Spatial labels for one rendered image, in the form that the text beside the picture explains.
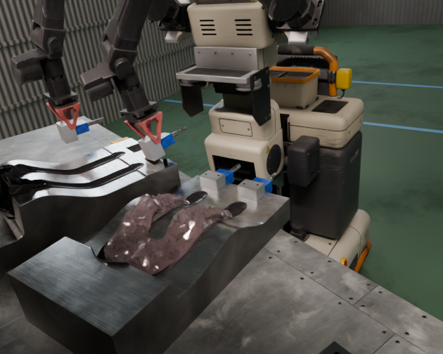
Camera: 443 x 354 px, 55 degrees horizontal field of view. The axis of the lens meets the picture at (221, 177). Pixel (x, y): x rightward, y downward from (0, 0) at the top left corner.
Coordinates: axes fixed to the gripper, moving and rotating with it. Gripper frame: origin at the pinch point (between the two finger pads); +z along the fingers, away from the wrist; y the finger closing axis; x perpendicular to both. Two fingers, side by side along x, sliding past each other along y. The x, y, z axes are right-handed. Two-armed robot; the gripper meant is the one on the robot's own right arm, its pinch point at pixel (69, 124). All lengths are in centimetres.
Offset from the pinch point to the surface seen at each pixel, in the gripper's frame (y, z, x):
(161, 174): 36.2, 7.1, 8.6
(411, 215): 22, 98, 155
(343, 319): 91, 15, 10
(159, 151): 31.3, 3.4, 11.6
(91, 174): 23.4, 6.4, -4.3
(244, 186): 57, 7, 18
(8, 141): -48, 15, -11
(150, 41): -290, 37, 179
